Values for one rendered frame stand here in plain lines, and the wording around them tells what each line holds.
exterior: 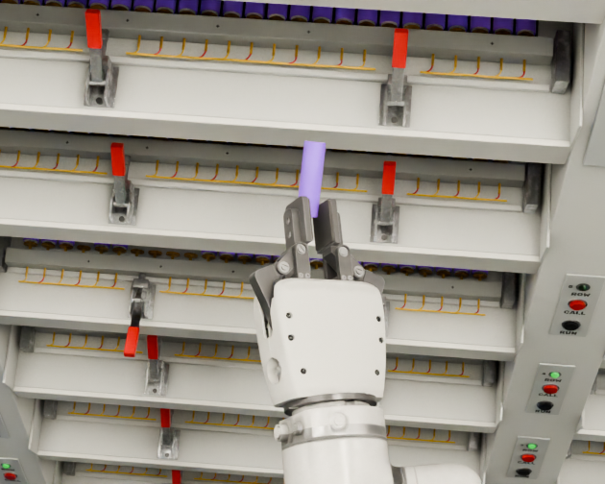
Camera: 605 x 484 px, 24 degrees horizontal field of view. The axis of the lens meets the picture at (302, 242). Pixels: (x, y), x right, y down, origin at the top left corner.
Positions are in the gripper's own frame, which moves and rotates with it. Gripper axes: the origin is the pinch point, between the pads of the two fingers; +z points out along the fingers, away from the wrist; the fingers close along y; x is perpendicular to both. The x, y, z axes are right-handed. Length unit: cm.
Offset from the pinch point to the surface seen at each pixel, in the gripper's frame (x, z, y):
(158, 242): -30.9, 8.2, -0.8
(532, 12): 17.3, 13.0, 12.2
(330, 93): -3.6, 14.1, 5.3
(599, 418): -37, -9, 59
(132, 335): -43.5, 1.5, 0.6
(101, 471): -100, -4, 17
